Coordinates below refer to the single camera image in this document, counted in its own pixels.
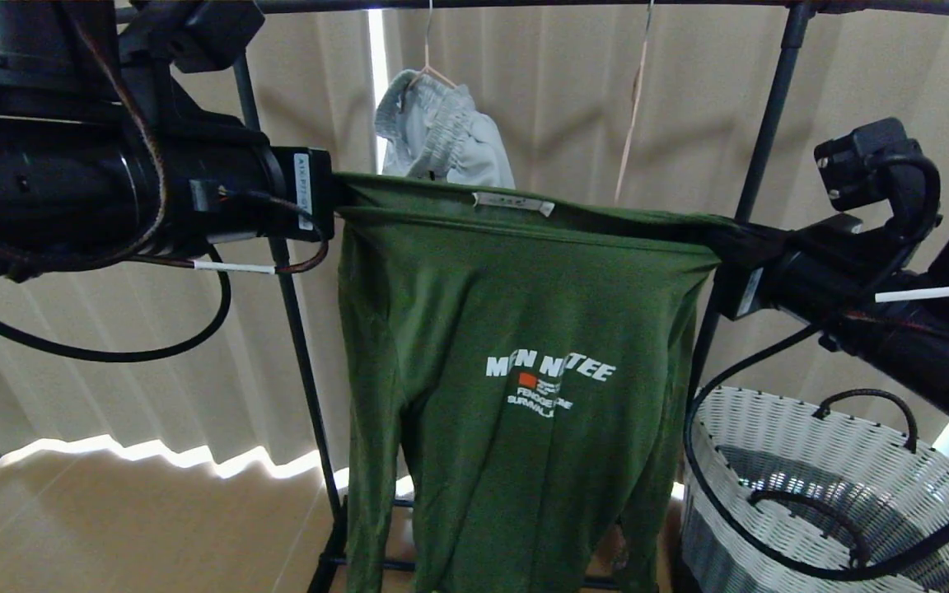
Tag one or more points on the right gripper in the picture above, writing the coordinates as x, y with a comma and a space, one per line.
895, 329

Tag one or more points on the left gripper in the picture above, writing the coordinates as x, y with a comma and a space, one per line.
71, 189

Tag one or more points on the pink clothes hanger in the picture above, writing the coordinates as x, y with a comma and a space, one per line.
427, 49
633, 107

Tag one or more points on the pale grey shorts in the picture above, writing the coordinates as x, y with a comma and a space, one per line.
441, 140

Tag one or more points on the green garment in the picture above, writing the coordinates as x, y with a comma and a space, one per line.
483, 313

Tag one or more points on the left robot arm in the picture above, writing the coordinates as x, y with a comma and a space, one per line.
30, 49

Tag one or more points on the white laundry basket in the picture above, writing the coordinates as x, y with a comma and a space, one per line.
771, 428

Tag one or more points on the black clothes rack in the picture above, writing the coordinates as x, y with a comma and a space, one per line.
771, 115

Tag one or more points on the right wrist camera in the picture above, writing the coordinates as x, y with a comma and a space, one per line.
870, 161

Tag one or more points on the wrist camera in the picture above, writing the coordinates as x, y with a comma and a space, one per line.
211, 29
870, 161

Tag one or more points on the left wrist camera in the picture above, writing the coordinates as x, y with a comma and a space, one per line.
211, 29

